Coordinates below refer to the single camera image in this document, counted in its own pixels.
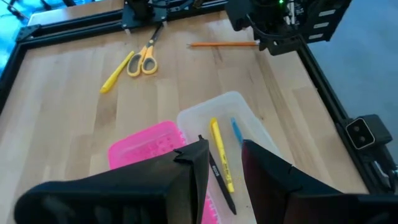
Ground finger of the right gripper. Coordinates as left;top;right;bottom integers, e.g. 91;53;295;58
259;36;302;57

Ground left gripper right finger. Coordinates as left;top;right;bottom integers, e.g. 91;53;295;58
241;139;398;224

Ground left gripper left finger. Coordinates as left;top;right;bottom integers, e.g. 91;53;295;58
14;138;210;224

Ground orange pencil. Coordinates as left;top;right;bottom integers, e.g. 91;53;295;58
186;40;262;49

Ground black pen white print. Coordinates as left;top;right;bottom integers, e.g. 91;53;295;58
198;134;238;216

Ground yellow highlighter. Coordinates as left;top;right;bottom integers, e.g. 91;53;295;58
210;117;236;194
99;50;136;95

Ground blue pen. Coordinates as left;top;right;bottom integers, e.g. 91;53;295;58
229;116;245;147

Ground yellow handled scissors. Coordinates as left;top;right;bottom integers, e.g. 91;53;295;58
126;22;165;78

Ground pink plastic box lid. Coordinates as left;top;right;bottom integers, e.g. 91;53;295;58
108;120;220;224

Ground clear plastic supply box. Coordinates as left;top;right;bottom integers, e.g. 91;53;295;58
176;90;282;224

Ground black camera silver face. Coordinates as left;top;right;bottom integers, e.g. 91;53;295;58
345;113;394;151

